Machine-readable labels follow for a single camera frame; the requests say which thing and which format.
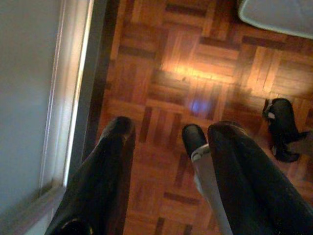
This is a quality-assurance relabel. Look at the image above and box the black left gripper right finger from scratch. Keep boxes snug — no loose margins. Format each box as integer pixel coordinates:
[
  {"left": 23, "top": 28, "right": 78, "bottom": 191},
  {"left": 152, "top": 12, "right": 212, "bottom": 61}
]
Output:
[{"left": 207, "top": 121, "right": 313, "bottom": 235}]

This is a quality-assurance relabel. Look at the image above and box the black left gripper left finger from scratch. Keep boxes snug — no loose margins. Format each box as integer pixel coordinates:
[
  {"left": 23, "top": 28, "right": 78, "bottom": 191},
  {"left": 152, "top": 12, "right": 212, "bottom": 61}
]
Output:
[{"left": 46, "top": 116, "right": 136, "bottom": 235}]

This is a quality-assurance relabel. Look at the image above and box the silver robot left leg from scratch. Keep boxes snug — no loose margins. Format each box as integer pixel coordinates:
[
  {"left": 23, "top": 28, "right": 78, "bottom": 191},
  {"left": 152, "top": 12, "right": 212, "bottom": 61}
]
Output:
[{"left": 190, "top": 144, "right": 233, "bottom": 235}]

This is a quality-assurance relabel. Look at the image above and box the black robot right foot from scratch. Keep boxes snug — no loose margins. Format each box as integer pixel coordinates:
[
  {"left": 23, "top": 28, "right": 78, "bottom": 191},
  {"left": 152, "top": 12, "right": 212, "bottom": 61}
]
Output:
[{"left": 262, "top": 97, "right": 309, "bottom": 163}]

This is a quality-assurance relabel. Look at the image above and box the black robot foot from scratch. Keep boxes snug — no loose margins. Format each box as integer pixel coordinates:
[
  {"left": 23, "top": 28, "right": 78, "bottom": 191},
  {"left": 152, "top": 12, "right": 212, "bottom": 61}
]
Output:
[
  {"left": 262, "top": 97, "right": 309, "bottom": 163},
  {"left": 182, "top": 124, "right": 207, "bottom": 157}
]

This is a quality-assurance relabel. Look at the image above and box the black robot left foot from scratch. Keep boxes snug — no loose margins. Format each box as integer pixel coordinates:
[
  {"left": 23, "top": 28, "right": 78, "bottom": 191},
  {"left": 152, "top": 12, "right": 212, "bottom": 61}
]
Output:
[{"left": 182, "top": 124, "right": 207, "bottom": 157}]

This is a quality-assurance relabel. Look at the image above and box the dark wooden skirting board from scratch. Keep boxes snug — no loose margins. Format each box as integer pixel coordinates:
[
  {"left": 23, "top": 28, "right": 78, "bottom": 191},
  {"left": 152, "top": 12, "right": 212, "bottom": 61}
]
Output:
[{"left": 83, "top": 0, "right": 120, "bottom": 160}]

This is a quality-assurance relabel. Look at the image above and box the white door frame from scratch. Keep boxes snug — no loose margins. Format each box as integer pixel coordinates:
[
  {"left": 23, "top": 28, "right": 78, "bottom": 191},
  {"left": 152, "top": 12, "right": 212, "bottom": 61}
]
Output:
[{"left": 4, "top": 0, "right": 95, "bottom": 235}]

